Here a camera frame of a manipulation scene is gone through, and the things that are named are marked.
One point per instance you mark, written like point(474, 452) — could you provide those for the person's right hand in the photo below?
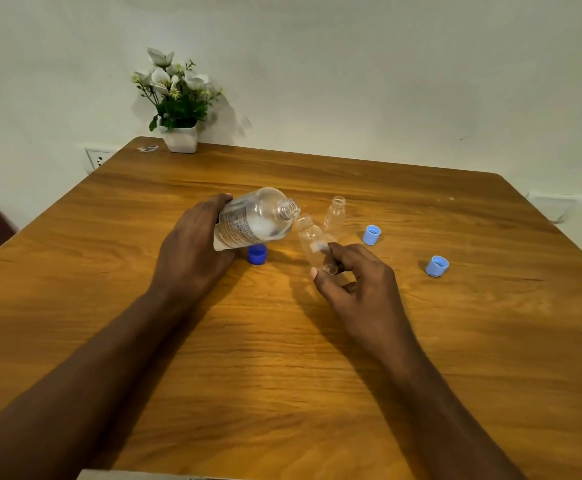
point(366, 289)

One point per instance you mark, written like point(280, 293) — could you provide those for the person's right thumb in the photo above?
point(328, 287)

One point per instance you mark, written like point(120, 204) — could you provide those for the white flowers in white pot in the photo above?
point(178, 102)

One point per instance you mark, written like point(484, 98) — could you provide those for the person's right forearm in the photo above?
point(435, 409)

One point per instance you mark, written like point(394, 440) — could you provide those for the person's left hand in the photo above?
point(191, 254)

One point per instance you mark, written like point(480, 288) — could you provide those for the dark blue bottle cap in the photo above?
point(257, 254)

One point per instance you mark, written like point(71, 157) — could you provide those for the light blue bottle cap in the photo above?
point(436, 266)
point(371, 235)

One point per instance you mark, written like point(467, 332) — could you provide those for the small clear plastic bottle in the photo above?
point(335, 217)
point(315, 242)

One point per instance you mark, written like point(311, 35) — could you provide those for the white wall socket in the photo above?
point(98, 158)

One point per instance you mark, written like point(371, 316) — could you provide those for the small silver wrapper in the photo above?
point(148, 148)

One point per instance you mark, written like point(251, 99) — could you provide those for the large clear plastic bottle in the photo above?
point(253, 219)

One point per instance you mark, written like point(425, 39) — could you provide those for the person's left thumb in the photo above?
point(216, 207)

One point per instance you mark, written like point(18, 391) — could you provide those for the person's left forearm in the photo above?
point(71, 389)

